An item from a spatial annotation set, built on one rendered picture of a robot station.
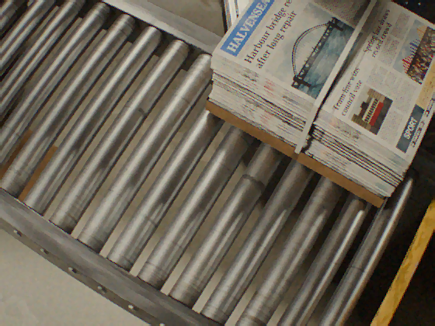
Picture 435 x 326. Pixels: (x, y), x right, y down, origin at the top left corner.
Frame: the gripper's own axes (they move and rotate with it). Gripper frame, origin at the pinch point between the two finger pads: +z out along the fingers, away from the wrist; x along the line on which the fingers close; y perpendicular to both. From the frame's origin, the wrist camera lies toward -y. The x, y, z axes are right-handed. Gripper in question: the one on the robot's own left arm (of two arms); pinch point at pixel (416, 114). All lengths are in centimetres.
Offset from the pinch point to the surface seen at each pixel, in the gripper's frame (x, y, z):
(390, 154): 24.1, 23.7, 3.4
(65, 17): 20, 2, 73
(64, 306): 63, -78, 56
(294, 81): 22.0, 24.9, 22.9
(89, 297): 56, -78, 51
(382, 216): 24.7, 1.6, -2.4
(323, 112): 23.8, 23.9, 16.4
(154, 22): 12, 2, 56
